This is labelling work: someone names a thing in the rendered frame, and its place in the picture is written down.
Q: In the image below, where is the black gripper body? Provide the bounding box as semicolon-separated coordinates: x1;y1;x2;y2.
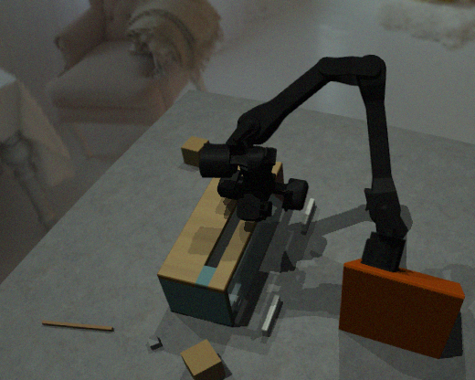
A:
217;165;309;211

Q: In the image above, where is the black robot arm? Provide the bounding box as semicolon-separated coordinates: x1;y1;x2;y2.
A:
199;55;408;272

